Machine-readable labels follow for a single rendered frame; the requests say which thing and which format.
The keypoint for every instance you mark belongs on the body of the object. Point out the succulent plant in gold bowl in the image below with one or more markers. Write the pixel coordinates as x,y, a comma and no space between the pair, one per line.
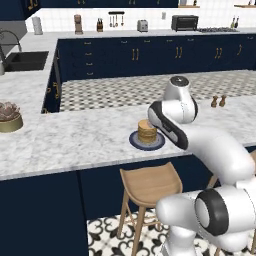
9,117

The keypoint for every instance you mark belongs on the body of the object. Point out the brown pepper shaker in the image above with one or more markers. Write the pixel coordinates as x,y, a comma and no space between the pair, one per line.
222,101

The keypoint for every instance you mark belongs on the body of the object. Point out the stack of brown pancakes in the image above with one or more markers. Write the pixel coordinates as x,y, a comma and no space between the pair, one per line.
147,130

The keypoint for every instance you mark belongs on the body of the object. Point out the navy upper cupboard run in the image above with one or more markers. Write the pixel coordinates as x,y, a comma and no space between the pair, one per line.
100,3

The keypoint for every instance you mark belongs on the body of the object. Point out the black sink basin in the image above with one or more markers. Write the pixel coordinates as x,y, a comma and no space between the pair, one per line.
26,61

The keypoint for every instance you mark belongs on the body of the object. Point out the white wall outlet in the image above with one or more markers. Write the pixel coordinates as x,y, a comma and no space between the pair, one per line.
163,15

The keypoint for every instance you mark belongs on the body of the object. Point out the grey curved tap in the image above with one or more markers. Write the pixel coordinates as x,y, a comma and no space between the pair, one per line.
2,56

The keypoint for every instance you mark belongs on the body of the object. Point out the black toaster oven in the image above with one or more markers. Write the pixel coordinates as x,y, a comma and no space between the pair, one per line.
184,23

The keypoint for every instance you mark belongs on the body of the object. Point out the black hob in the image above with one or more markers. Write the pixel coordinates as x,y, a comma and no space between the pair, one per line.
217,30

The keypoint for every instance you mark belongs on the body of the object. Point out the dark glass bottle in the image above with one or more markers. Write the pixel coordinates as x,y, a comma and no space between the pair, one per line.
237,22
233,22

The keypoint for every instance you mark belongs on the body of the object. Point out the brown coffee grinder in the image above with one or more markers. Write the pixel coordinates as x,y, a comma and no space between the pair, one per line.
78,24

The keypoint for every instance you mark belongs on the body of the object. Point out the blue round plate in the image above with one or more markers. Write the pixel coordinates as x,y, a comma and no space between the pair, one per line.
140,142

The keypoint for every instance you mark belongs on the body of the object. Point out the navy sink counter cupboards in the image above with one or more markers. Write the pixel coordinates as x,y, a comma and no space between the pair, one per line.
53,86

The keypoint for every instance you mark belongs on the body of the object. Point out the dark knife block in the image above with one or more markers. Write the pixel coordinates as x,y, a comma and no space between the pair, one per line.
99,25

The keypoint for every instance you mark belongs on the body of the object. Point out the navy dining counter base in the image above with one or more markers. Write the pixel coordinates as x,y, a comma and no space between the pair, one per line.
40,213

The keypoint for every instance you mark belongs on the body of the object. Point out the silver toaster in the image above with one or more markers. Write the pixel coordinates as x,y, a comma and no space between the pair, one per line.
142,26

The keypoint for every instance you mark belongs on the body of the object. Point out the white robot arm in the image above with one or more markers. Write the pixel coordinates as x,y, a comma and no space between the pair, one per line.
220,150

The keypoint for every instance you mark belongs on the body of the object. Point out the hanging metal utensil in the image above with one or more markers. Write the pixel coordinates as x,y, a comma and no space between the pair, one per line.
122,20
116,21
111,21

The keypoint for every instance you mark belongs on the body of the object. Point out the navy lower cupboard run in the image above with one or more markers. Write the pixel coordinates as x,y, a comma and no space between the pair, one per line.
156,58

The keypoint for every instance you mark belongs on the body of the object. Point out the wooden wall shelf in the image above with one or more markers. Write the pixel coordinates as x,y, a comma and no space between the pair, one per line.
245,6
188,6

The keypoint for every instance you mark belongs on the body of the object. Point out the brown salt shaker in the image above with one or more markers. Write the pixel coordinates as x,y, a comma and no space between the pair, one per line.
214,101

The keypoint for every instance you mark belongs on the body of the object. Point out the navy cupboard run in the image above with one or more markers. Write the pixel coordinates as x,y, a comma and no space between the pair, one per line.
100,3
156,58

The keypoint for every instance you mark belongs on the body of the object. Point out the black utensil rail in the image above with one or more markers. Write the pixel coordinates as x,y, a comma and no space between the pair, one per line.
116,13

